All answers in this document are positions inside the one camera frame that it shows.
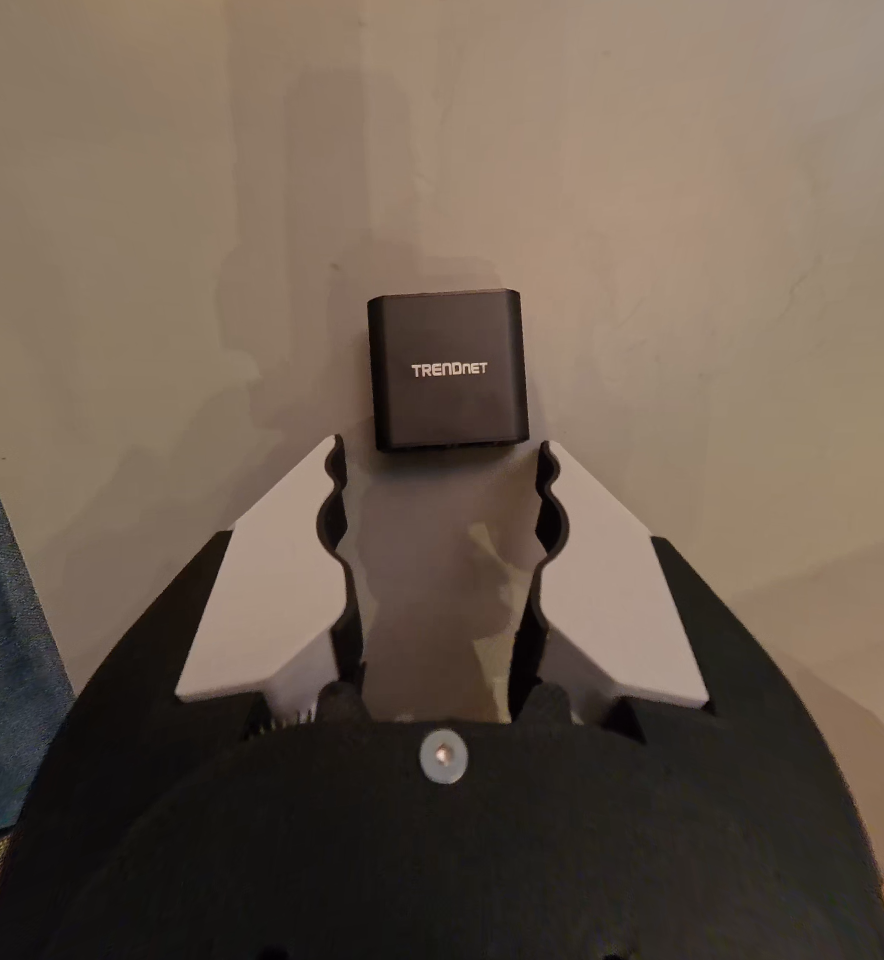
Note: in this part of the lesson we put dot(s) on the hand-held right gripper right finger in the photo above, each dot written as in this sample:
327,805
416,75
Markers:
614,607

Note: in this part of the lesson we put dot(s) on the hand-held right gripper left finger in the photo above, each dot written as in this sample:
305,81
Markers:
277,592

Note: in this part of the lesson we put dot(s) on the black network switch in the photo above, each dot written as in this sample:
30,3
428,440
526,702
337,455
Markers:
449,337

